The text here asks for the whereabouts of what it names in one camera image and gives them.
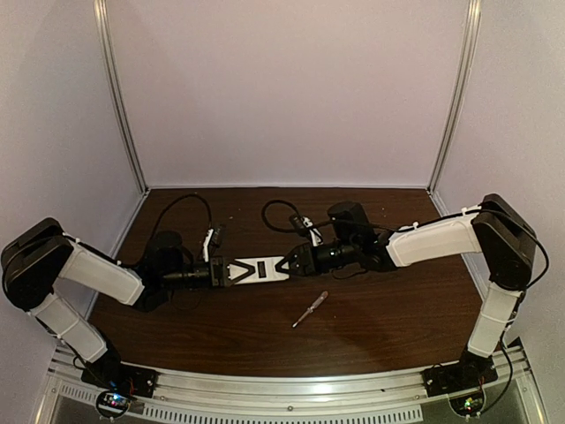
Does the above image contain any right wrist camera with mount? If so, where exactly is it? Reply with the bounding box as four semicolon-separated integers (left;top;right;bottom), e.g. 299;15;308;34
289;213;323;246

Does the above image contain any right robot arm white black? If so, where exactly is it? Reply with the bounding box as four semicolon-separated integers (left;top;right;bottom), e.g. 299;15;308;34
275;193;546;375

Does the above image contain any black camera cable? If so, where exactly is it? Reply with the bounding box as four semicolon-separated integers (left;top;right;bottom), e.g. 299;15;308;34
261;201;310;235
156;195;215;235

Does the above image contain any aluminium corner post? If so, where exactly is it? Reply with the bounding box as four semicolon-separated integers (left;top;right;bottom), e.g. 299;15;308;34
93;0;149;194
427;0;482;195

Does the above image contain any right round circuit board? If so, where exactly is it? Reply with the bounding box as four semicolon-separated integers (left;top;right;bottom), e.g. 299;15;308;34
448;389;486;419

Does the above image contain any left aluminium corner post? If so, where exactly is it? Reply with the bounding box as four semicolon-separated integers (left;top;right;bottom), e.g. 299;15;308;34
93;0;149;194

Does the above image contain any round circuit board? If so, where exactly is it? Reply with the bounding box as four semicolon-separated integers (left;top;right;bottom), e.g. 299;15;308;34
94;390;132;420
448;389;486;419

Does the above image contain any right black camera cable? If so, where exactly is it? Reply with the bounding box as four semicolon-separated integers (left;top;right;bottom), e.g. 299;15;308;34
261;201;310;235

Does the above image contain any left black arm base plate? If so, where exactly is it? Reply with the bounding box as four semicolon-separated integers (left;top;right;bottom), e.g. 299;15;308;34
80;362;158;398

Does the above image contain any clear handle screwdriver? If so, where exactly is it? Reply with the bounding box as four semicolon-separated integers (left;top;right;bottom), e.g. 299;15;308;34
291;291;328;329

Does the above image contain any front aluminium rail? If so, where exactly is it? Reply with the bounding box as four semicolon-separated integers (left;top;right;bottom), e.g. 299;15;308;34
31;346;548;423

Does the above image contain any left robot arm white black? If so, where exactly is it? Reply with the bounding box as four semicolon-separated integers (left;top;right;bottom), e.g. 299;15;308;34
1;217;266;388

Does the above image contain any right aluminium corner post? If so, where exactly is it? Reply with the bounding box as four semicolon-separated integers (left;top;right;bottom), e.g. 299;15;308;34
427;0;482;195

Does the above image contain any left round circuit board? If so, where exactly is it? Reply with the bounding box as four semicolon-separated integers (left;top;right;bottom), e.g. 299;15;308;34
94;390;132;420

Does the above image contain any left black camera cable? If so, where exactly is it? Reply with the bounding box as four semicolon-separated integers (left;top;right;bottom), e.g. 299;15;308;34
156;195;215;235

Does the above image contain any white remote control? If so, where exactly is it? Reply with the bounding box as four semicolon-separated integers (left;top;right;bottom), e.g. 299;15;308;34
236;256;290;284

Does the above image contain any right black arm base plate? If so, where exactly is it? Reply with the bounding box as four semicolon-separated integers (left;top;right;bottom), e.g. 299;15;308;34
421;359;498;397

